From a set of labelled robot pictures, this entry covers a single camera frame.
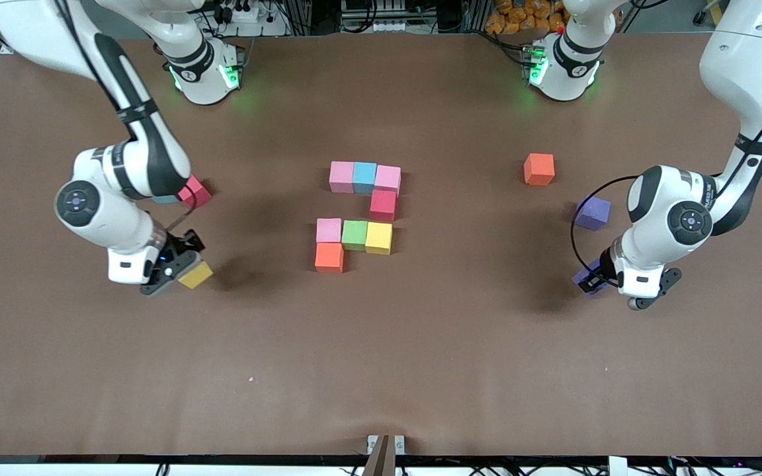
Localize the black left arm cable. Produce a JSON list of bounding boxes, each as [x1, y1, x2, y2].
[[570, 56, 762, 290]]

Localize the purple foam block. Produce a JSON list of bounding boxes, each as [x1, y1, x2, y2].
[[571, 261, 603, 296], [575, 197, 612, 231]]

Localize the green foam block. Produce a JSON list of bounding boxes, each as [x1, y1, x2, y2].
[[341, 220, 368, 252]]

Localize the crimson foam block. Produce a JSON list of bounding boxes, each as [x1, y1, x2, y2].
[[369, 190, 398, 223], [178, 175, 212, 210]]

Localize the orange snack bags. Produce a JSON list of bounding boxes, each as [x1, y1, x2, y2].
[[485, 0, 570, 35]]

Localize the white power strip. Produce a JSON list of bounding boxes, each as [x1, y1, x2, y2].
[[212, 0, 289, 37]]

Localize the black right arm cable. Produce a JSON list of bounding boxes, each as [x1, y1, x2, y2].
[[57, 0, 195, 231]]

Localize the small metal bracket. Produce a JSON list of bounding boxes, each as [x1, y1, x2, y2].
[[366, 434, 406, 456]]

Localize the orange foam block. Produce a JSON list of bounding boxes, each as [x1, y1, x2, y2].
[[524, 153, 556, 186], [315, 243, 345, 274]]

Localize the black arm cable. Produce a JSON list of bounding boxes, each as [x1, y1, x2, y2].
[[570, 56, 762, 290], [57, 0, 195, 231]]

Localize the yellow foam block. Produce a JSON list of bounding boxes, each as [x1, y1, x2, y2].
[[178, 260, 214, 290], [364, 223, 394, 256]]

